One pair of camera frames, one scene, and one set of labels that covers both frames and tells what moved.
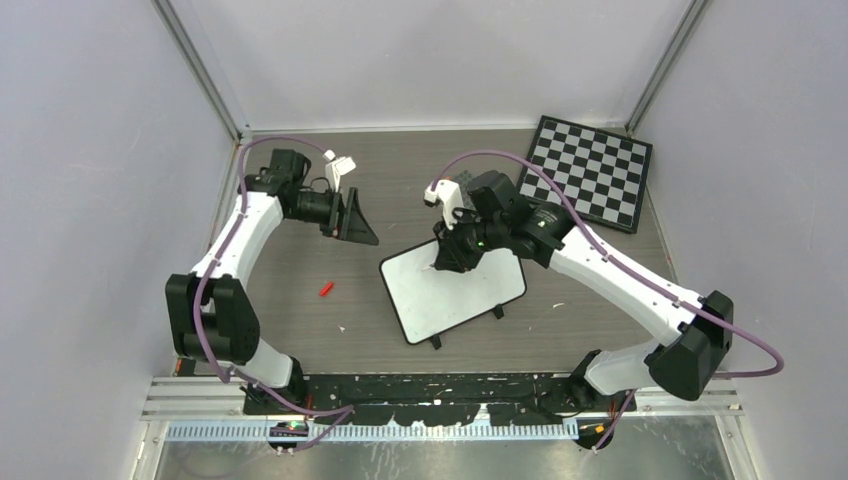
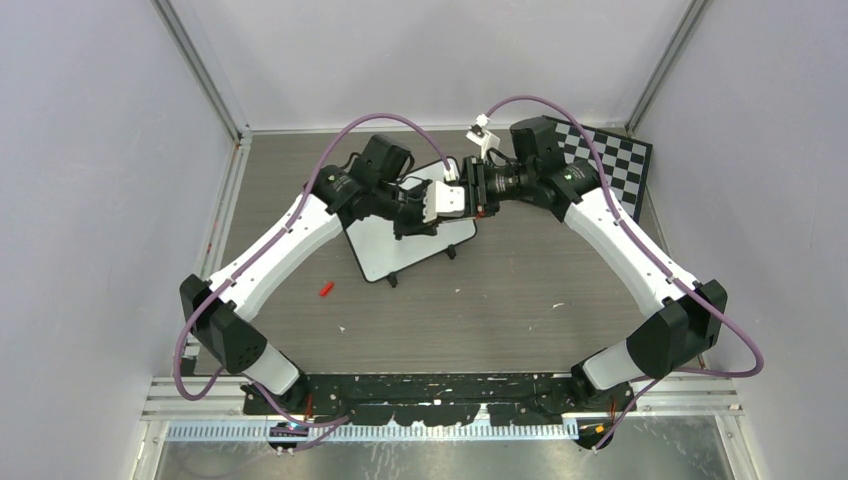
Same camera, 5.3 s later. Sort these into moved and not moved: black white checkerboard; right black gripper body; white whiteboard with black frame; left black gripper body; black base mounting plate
Moved: right black gripper body; white whiteboard with black frame; left black gripper body
Not moved: black white checkerboard; black base mounting plate
